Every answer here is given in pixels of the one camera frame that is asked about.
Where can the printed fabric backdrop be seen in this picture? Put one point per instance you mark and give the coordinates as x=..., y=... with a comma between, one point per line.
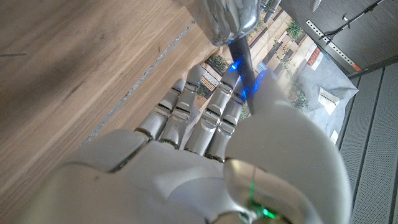
x=311, y=84

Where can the white perforated metal strip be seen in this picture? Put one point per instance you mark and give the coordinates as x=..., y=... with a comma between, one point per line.
x=334, y=46

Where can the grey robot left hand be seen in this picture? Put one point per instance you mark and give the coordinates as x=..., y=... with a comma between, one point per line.
x=270, y=11

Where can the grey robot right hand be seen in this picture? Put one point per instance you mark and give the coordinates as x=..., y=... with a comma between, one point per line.
x=186, y=174

